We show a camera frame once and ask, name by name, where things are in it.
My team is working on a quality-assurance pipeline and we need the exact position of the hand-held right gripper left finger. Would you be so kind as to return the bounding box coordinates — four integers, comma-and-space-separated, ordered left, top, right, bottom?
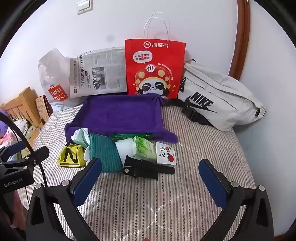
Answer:
25, 158, 103, 241

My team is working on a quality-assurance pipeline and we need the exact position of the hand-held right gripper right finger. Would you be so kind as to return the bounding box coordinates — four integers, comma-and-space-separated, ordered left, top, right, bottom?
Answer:
198, 159, 274, 241

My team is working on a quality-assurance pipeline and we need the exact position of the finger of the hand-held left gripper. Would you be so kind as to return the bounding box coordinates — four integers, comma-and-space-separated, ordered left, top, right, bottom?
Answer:
23, 147, 50, 164
0, 141, 26, 163

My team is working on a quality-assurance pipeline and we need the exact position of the yellow pouch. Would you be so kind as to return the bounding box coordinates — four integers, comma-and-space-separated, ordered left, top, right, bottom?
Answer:
57, 144, 86, 168

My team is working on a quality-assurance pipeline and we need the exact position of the teal ribbed cloth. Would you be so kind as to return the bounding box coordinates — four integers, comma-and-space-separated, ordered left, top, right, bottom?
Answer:
88, 132, 124, 174

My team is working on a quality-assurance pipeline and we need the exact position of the white sponge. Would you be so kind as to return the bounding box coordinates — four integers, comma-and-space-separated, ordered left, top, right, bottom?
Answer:
115, 138, 136, 163

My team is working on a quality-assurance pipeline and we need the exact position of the black watch strap with holes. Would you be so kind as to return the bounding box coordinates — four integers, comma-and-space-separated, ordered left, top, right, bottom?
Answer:
123, 156, 176, 175

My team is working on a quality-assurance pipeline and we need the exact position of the black watch strap with stud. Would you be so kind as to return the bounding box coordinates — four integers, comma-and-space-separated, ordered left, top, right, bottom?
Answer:
122, 167, 160, 181

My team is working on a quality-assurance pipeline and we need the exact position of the small white snack packet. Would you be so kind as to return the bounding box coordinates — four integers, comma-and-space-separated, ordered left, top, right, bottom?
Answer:
155, 141, 177, 165

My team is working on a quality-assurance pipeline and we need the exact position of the green card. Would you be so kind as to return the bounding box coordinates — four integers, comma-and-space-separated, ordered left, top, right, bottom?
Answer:
110, 133, 155, 142

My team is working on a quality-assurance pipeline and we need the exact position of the green tissue pack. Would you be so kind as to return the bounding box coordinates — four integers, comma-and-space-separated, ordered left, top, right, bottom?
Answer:
132, 136, 160, 163

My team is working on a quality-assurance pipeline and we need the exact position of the purple towel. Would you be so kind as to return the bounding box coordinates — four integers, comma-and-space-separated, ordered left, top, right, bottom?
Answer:
64, 94, 178, 145

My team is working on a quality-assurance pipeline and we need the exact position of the colourful printed cloth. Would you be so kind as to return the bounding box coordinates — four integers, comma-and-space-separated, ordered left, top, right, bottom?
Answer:
0, 118, 35, 151

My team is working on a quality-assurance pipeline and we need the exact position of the light wooden furniture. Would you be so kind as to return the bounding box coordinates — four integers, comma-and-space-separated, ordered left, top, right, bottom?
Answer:
0, 87, 44, 130

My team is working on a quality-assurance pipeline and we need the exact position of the patterned brown box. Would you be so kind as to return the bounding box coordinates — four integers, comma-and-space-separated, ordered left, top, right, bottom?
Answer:
35, 95, 54, 123

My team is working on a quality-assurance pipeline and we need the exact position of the striped bed cover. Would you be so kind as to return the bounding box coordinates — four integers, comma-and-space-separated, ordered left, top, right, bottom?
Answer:
17, 102, 257, 241

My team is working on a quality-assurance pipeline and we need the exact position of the white plastic bag orange label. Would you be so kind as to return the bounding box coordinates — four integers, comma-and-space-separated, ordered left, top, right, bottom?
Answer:
38, 48, 80, 113

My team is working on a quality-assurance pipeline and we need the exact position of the white waist bag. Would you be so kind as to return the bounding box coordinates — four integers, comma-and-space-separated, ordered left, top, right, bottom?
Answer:
178, 59, 267, 132

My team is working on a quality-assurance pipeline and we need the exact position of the folded newspaper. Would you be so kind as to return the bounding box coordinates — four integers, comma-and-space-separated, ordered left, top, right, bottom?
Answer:
69, 46, 127, 99

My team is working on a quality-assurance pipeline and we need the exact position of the red panda paper bag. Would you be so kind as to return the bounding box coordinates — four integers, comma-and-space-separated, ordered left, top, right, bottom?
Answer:
125, 13, 186, 99

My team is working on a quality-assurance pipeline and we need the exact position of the brown wooden bed frame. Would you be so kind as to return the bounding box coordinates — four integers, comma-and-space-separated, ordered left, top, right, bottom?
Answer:
228, 0, 251, 81

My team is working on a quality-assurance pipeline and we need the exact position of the white wall light switch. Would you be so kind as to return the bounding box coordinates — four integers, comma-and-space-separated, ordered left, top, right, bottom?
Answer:
76, 0, 93, 15

